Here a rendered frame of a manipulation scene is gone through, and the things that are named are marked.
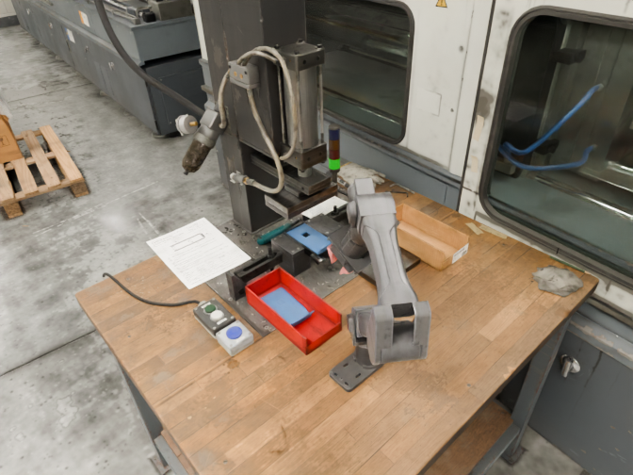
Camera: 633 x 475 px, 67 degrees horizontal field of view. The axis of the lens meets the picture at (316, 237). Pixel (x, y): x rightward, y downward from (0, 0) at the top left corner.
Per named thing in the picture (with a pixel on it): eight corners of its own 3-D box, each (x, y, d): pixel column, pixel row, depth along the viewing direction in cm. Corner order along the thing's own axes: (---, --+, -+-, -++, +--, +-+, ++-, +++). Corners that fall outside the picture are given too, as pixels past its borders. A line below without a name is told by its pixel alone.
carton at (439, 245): (440, 273, 138) (444, 253, 134) (377, 237, 154) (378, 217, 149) (466, 254, 145) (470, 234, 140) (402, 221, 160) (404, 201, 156)
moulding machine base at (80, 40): (21, 33, 771) (-6, -36, 712) (84, 22, 820) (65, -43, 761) (157, 146, 418) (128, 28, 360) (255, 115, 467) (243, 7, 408)
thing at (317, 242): (321, 256, 131) (320, 249, 130) (286, 234, 141) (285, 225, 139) (339, 246, 135) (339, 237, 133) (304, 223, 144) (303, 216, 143)
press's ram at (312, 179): (291, 230, 126) (283, 125, 109) (236, 193, 142) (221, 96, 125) (340, 204, 136) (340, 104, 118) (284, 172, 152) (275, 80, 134)
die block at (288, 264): (294, 277, 138) (292, 257, 133) (273, 261, 144) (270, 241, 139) (343, 248, 148) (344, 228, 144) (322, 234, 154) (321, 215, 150)
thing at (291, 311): (293, 332, 121) (292, 323, 119) (260, 299, 130) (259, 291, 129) (315, 319, 124) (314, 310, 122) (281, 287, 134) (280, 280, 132)
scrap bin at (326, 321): (306, 355, 115) (305, 339, 111) (247, 303, 130) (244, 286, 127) (342, 330, 121) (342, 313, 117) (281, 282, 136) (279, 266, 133)
